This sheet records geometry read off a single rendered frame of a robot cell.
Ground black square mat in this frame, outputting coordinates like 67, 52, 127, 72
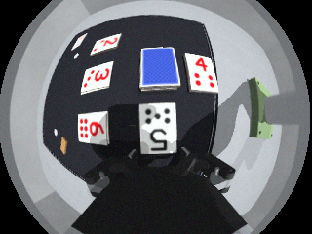
43, 16, 214, 178
43, 15, 218, 182

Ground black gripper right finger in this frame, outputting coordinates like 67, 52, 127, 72
169, 147, 236, 193

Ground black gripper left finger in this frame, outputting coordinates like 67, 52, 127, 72
84, 149, 149, 197

